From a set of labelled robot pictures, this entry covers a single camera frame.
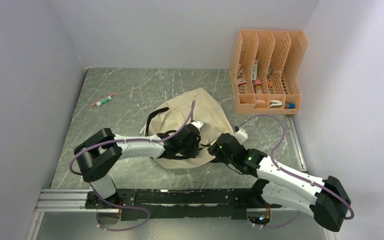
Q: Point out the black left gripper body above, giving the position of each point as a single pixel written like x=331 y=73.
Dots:
x=189 y=150

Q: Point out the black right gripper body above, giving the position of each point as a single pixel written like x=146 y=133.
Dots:
x=219 y=155

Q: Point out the beige canvas backpack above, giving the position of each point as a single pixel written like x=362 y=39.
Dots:
x=193 y=120

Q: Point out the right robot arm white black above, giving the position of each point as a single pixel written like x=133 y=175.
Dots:
x=325 y=200

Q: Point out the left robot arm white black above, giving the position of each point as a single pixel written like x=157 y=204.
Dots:
x=99 y=153

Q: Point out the white stapler in organizer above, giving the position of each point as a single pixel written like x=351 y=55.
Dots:
x=275 y=104

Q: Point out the blue cap item in organizer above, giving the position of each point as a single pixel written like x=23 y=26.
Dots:
x=289 y=106

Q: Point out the green white packet in organizer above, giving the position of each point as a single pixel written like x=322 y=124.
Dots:
x=254 y=72

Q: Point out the orange plastic file organizer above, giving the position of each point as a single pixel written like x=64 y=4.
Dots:
x=279 y=54

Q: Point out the orange green white marker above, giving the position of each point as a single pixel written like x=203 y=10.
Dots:
x=103 y=100

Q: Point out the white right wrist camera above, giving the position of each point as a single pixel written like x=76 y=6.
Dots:
x=240 y=135

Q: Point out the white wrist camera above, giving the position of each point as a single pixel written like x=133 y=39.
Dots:
x=240 y=135
x=199 y=125

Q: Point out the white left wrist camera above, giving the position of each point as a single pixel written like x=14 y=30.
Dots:
x=199 y=125

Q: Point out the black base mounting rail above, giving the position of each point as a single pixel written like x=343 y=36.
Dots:
x=231 y=203

